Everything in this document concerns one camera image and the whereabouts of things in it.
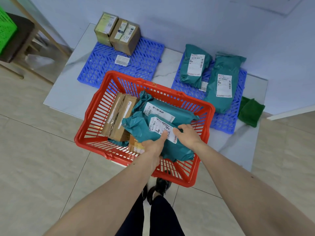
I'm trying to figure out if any person's right hand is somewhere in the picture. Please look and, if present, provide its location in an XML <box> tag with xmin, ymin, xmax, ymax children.
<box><xmin>172</xmin><ymin>124</ymin><xmax>205</xmax><ymax>151</ymax></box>

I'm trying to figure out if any person's left hand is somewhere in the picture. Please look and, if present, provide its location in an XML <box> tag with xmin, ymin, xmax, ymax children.
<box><xmin>141</xmin><ymin>130</ymin><xmax>169</xmax><ymax>170</ymax></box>

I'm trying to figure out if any small cardboard box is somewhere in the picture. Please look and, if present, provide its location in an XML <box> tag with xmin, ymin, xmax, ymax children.
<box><xmin>128</xmin><ymin>135</ymin><xmax>146</xmax><ymax>155</ymax></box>

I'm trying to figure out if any handwritten label teal mailer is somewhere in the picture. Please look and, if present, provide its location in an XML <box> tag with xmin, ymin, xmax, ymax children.
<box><xmin>121</xmin><ymin>111</ymin><xmax>195</xmax><ymax>163</ymax></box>

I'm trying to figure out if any blue plastic pallet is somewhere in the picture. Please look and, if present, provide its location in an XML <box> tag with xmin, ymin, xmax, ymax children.
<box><xmin>77</xmin><ymin>36</ymin><xmax>165</xmax><ymax>89</ymax></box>
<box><xmin>171</xmin><ymin>52</ymin><xmax>247</xmax><ymax>135</ymax></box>

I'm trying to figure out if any large taped cardboard box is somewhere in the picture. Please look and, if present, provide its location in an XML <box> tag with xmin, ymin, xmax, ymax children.
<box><xmin>101</xmin><ymin>92</ymin><xmax>138</xmax><ymax>142</ymax></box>

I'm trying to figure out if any red plastic basket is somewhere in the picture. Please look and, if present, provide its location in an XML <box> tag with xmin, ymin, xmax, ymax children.
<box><xmin>74</xmin><ymin>70</ymin><xmax>216</xmax><ymax>188</ymax></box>

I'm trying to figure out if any long teal mailer bag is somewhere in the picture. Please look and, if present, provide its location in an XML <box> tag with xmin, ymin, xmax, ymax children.
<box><xmin>203</xmin><ymin>52</ymin><xmax>247</xmax><ymax>114</ymax></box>

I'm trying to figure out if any taped brown cardboard box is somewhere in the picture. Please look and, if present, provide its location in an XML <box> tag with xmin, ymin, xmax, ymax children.
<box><xmin>109</xmin><ymin>18</ymin><xmax>141</xmax><ymax>56</ymax></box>

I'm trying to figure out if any yellow label cardboard box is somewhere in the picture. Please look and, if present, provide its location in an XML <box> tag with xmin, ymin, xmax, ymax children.
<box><xmin>94</xmin><ymin>12</ymin><xmax>119</xmax><ymax>47</ymax></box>

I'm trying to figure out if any person's right forearm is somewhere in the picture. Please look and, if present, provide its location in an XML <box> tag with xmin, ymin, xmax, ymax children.
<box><xmin>194</xmin><ymin>142</ymin><xmax>315</xmax><ymax>236</ymax></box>

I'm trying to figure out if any person's left forearm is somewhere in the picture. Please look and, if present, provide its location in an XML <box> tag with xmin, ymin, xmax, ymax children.
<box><xmin>43</xmin><ymin>152</ymin><xmax>163</xmax><ymax>236</ymax></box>

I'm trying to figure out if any person's black right shoe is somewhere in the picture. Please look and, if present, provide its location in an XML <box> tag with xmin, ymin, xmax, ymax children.
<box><xmin>147</xmin><ymin>169</ymin><xmax>172</xmax><ymax>206</ymax></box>

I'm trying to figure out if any person's black shoe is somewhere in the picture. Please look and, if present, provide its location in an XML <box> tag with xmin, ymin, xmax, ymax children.
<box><xmin>147</xmin><ymin>169</ymin><xmax>172</xmax><ymax>206</ymax></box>
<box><xmin>140</xmin><ymin>184</ymin><xmax>149</xmax><ymax>202</ymax></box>

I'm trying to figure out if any person's black left shoe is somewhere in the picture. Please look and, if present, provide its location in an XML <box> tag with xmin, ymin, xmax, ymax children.
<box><xmin>140</xmin><ymin>184</ymin><xmax>149</xmax><ymax>202</ymax></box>

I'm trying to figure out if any person's right leg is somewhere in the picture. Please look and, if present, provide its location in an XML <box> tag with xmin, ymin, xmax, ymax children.
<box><xmin>149</xmin><ymin>195</ymin><xmax>185</xmax><ymax>236</ymax></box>

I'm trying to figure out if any person's leg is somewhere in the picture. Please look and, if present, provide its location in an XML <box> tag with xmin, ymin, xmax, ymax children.
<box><xmin>115</xmin><ymin>194</ymin><xmax>144</xmax><ymax>236</ymax></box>
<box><xmin>149</xmin><ymin>195</ymin><xmax>185</xmax><ymax>236</ymax></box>

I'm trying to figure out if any person's left leg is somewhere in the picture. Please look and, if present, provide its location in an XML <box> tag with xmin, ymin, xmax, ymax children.
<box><xmin>115</xmin><ymin>194</ymin><xmax>144</xmax><ymax>236</ymax></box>

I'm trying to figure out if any green plastic basket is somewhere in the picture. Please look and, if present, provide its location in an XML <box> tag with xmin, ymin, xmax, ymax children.
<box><xmin>0</xmin><ymin>7</ymin><xmax>18</xmax><ymax>55</ymax></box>

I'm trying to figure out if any green cloth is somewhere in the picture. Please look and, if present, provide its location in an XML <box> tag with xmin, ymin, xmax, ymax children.
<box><xmin>238</xmin><ymin>96</ymin><xmax>266</xmax><ymax>128</ymax></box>

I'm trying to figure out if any wooden chair dark seat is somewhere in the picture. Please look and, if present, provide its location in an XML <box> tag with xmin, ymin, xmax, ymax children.
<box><xmin>0</xmin><ymin>0</ymin><xmax>72</xmax><ymax>85</ymax></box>

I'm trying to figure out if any straight-edge paper wall sign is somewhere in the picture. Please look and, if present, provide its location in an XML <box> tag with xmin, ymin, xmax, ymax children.
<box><xmin>230</xmin><ymin>0</ymin><xmax>305</xmax><ymax>16</ymax></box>

